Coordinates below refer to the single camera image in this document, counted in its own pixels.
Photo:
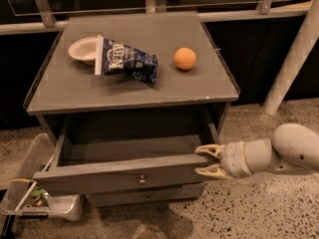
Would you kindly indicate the clear plastic bin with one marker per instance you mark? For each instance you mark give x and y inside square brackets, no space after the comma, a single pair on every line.
[27,198]

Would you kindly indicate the white paper bowl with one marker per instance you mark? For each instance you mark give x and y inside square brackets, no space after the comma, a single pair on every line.
[84,50]

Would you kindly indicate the grey bottom drawer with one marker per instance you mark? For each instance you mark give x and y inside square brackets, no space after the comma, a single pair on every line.
[140,196]

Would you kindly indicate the metal railing with glass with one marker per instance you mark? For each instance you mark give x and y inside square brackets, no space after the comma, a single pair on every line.
[37,16]

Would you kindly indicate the grey top drawer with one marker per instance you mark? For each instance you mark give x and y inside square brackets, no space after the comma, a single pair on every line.
[111,153]

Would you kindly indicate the grey drawer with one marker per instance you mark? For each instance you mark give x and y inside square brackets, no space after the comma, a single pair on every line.
[111,153]
[140,196]

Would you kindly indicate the white slanted pole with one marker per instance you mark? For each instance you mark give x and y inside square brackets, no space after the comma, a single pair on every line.
[303,43]

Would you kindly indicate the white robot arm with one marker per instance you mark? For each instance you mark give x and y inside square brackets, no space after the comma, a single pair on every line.
[293,149]

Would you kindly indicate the orange fruit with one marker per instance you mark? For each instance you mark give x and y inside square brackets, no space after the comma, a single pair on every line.
[184,58]

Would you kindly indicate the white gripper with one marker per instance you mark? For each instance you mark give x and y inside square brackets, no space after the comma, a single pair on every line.
[233,159]

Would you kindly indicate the grey drawer cabinet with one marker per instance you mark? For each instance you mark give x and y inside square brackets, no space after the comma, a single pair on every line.
[66,88]

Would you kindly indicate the blue chip bag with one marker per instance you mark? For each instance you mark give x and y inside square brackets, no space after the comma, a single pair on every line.
[116,58]

